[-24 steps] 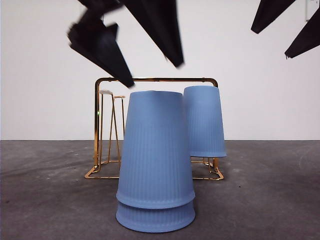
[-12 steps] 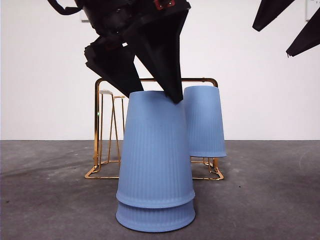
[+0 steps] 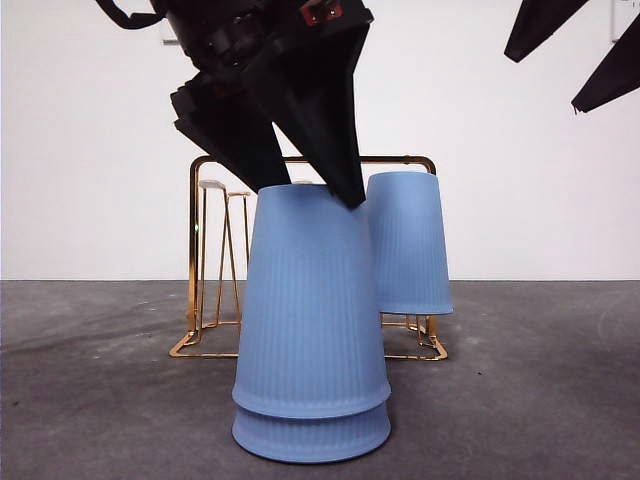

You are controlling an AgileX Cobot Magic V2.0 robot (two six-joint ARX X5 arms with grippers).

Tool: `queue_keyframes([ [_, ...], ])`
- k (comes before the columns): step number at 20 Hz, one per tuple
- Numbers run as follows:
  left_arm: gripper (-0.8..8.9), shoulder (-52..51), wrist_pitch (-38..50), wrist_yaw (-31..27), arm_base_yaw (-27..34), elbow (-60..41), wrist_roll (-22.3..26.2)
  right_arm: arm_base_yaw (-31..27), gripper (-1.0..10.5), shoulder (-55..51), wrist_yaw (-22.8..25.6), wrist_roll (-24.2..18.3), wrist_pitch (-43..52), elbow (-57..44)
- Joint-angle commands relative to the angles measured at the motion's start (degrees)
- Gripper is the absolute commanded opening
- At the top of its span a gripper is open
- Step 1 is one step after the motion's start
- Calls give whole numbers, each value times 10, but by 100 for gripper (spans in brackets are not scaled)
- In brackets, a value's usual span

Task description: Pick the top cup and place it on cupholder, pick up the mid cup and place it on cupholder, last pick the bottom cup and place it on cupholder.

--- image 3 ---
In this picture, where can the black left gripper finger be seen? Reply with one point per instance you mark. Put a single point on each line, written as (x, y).
(225, 125)
(325, 125)

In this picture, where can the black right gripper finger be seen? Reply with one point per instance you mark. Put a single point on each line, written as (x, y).
(615, 75)
(542, 25)

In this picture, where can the blue ribbed plastic cup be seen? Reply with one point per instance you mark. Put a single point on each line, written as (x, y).
(410, 250)
(310, 440)
(310, 300)

